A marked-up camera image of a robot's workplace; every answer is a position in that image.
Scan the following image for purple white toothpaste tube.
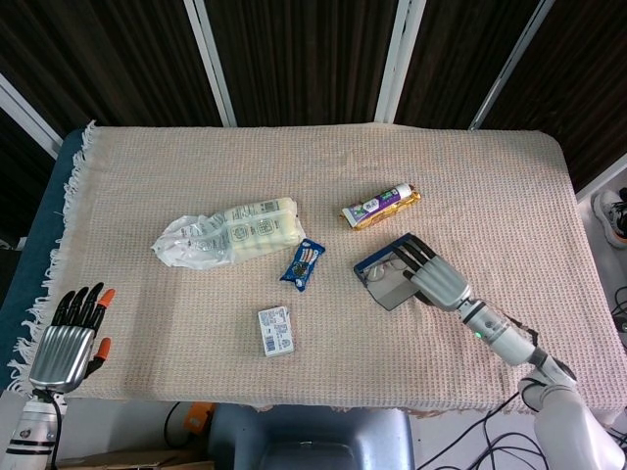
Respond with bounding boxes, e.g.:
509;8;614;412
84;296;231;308
341;182;412;222

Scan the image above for black floor cables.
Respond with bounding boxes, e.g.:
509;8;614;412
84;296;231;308
424;391;627;470

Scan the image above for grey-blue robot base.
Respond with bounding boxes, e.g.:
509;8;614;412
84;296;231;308
207;402;417;470

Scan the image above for white grey sneaker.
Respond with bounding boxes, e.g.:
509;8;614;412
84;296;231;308
592;187;627;249

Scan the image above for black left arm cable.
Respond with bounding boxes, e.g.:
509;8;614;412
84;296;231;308
30;386;68;467

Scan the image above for blue cookie packet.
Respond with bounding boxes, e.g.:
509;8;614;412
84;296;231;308
278;237;327;295

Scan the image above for clear bag of bread rolls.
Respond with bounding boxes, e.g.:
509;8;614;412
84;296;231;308
150;196;306;272

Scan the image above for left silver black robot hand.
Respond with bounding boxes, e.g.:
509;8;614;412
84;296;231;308
27;281;118;394

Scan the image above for orange plastic object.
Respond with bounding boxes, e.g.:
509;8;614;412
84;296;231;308
184;401;217;435

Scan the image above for white milk carton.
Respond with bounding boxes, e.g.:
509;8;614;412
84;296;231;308
257;305;298;358

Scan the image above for dark blue box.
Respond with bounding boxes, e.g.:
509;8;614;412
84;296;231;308
353;232;433;311

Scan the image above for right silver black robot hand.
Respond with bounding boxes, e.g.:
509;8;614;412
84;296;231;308
391;235;474;313

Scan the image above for white metal frame post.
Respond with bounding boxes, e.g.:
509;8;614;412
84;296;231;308
0;72;66;159
182;0;239;128
574;153;627;203
468;0;557;131
373;0;428;124

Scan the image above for beige waffle-weave tablecloth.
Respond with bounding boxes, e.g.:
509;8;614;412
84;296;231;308
6;120;621;418

